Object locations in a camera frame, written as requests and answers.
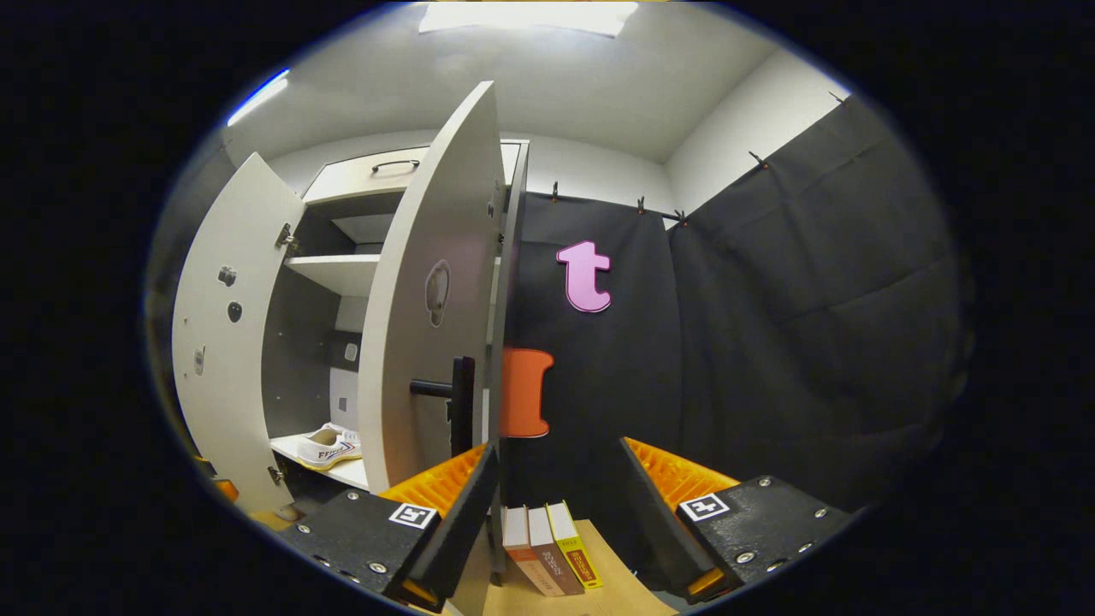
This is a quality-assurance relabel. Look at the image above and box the white striped shoe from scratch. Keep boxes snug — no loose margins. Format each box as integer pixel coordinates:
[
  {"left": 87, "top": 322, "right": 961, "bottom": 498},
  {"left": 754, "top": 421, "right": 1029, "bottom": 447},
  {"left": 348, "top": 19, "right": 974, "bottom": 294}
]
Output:
[{"left": 295, "top": 422, "right": 364, "bottom": 471}]

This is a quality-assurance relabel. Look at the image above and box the large ceiling light panel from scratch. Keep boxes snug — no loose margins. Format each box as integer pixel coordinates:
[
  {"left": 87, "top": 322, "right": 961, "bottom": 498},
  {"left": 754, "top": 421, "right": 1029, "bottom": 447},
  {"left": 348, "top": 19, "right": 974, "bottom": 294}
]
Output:
[{"left": 417, "top": 0, "right": 641, "bottom": 37}]

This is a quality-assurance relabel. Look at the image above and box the black backdrop cloth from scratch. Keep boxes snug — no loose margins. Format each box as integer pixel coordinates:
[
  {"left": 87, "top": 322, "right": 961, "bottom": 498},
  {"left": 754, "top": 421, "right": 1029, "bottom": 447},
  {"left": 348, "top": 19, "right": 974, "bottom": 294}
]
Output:
[{"left": 500, "top": 90, "right": 968, "bottom": 591}]

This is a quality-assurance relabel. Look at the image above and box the narrow ceiling light strip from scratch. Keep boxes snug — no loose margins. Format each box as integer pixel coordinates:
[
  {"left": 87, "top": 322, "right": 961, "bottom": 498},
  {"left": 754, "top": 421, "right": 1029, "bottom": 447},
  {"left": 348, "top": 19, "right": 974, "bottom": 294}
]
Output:
[{"left": 227, "top": 68, "right": 292, "bottom": 127}]

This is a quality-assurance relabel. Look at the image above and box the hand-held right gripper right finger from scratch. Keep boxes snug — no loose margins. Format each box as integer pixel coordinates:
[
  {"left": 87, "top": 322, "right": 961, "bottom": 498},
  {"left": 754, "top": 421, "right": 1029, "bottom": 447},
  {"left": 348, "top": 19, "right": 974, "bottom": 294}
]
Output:
[{"left": 618, "top": 437, "right": 859, "bottom": 607}]

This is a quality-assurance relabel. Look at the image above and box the brown book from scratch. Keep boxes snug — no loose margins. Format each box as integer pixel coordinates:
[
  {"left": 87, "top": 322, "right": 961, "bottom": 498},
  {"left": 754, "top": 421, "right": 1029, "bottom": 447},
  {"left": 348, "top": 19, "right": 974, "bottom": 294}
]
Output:
[{"left": 528, "top": 506, "right": 587, "bottom": 597}]

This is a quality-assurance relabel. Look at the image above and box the white shoe cabinet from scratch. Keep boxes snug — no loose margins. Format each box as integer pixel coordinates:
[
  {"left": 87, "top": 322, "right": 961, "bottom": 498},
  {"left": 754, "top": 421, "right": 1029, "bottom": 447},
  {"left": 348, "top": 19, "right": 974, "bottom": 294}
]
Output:
[{"left": 261, "top": 139, "right": 533, "bottom": 587}]

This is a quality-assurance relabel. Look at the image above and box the black door handle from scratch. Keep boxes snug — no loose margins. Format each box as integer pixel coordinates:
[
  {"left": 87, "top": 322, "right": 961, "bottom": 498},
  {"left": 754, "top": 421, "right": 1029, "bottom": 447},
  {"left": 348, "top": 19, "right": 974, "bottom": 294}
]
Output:
[{"left": 409, "top": 355, "right": 476, "bottom": 459}]

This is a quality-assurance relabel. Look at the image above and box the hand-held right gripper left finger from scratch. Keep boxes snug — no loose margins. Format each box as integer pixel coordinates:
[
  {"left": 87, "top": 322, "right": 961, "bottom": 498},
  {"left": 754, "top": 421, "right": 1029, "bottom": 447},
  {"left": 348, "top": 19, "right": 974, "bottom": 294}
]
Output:
[{"left": 278, "top": 441, "right": 500, "bottom": 613}]

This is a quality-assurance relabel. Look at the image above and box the white cabinet drawer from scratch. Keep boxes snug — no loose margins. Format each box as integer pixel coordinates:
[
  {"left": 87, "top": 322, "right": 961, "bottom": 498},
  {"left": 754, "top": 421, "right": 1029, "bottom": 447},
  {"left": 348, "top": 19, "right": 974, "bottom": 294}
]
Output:
[{"left": 301, "top": 141, "right": 524, "bottom": 206}]

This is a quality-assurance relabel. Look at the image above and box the white shoe cabinet door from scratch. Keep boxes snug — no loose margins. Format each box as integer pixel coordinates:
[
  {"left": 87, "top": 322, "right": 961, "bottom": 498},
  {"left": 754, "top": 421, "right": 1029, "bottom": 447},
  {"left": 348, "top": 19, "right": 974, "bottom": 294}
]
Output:
[
  {"left": 358, "top": 81, "right": 507, "bottom": 616},
  {"left": 171, "top": 152, "right": 307, "bottom": 514}
]

